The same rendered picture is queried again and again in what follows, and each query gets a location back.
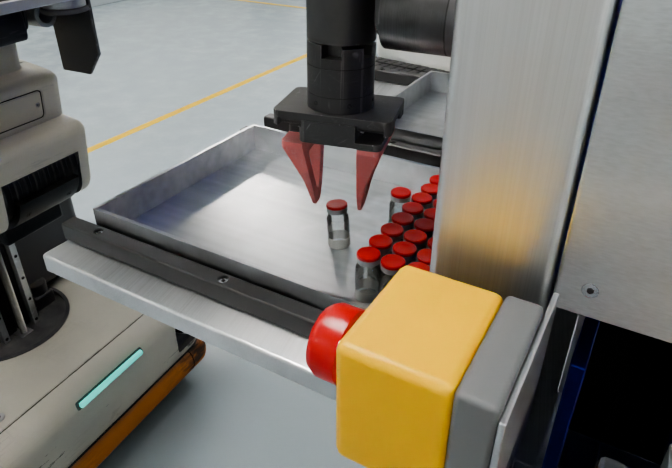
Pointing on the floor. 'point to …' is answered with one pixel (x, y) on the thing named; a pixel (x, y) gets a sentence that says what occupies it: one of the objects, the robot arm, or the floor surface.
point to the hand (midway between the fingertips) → (338, 196)
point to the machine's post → (520, 121)
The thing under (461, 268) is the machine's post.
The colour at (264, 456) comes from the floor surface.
